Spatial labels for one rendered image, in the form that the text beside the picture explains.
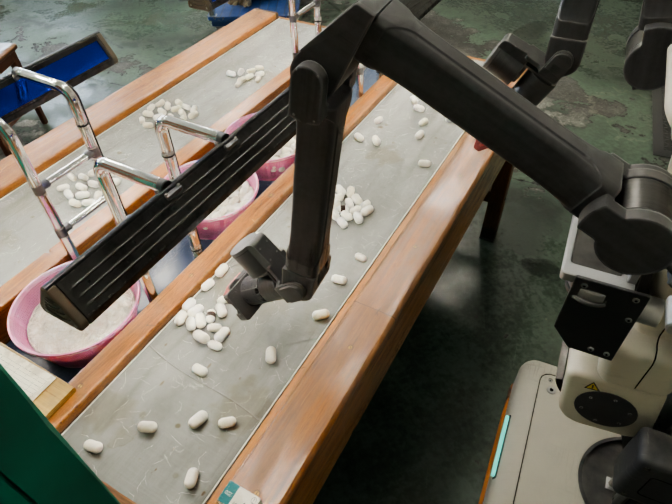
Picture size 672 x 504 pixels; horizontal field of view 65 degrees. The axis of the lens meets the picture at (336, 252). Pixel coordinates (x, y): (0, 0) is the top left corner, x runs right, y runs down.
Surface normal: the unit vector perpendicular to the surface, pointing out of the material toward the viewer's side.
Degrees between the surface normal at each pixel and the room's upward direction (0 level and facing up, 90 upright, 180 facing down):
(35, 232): 0
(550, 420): 0
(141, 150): 0
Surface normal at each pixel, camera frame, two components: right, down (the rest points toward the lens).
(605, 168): 0.39, -0.51
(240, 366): -0.02, -0.70
